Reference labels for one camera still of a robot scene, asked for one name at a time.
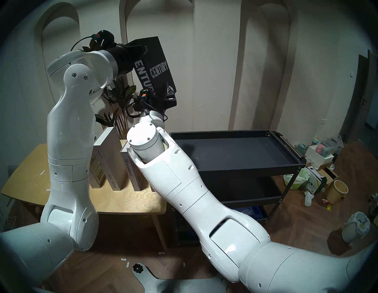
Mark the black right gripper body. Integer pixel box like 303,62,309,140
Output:
147,98,178,115

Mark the clear plastic storage container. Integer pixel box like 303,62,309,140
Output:
315,135,344,158

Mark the grey iaura book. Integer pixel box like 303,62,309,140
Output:
89,152,106,188

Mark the grey metal robot base plate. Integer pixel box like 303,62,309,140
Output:
132,263,228,293

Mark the large grey SPECIAL ISSUE book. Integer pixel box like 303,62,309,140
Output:
93,126,129,191

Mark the tall green potted plant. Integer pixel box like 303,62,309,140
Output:
71,38,139,140

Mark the yellow plastic bucket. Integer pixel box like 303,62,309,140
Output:
326,180,349,205

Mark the white trash bin with bag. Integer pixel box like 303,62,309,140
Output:
342,212,371,243

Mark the brown cardboard box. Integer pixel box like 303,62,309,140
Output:
317,168,338,185

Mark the white cardboard box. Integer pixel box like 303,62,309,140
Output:
305,145,334,167

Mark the grey Discontent book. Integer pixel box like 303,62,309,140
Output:
120,140,148,191

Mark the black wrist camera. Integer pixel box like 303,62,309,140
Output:
90,30,115,45
138,88,156,103

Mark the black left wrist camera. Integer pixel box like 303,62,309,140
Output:
90,30,115,45

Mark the blue bin with clear bag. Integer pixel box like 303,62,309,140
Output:
236,206,263,221

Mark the black CENTURY book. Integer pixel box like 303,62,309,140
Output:
133,36,177,98

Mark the green and white carton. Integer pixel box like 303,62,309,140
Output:
306,166,328,194

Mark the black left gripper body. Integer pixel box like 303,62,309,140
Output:
113,43,135,75

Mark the black metal shelf cart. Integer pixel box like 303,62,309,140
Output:
170,130,307,247

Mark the dark grey door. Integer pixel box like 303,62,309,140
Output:
340,50,378,144

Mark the green plastic bag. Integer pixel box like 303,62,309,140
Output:
284,168,310,190

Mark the light wooden display table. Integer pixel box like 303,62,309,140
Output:
1,144,167,251

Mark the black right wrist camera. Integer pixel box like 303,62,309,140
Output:
138,88,156,103

